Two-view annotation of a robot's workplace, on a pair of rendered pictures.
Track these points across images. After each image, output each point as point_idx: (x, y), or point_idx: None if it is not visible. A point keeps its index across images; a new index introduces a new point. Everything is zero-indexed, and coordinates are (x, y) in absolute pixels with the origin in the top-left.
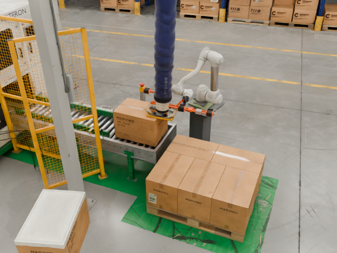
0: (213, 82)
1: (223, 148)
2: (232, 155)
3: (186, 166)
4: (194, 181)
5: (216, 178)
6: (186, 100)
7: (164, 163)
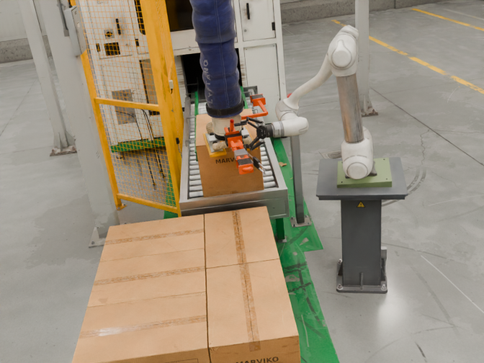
0: (342, 117)
1: (267, 268)
2: (248, 287)
3: (168, 248)
4: (127, 272)
5: (150, 293)
6: (266, 132)
7: (162, 227)
